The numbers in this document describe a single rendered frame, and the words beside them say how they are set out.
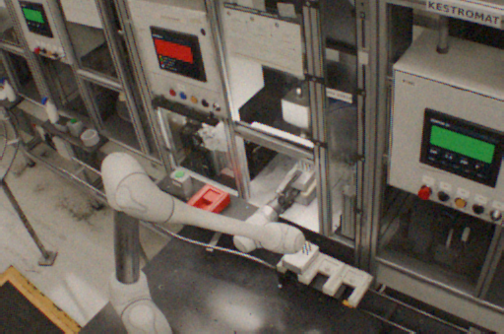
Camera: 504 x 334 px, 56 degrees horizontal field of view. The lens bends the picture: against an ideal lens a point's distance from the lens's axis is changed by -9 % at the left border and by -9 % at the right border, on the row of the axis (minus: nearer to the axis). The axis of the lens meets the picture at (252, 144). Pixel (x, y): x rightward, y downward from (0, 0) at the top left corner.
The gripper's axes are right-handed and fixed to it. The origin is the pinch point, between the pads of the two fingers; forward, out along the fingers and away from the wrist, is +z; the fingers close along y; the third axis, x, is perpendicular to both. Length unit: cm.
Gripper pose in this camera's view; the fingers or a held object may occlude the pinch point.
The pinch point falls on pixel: (296, 181)
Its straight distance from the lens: 224.6
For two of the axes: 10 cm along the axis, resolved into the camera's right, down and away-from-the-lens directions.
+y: -1.3, -7.6, -6.4
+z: 5.9, -5.8, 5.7
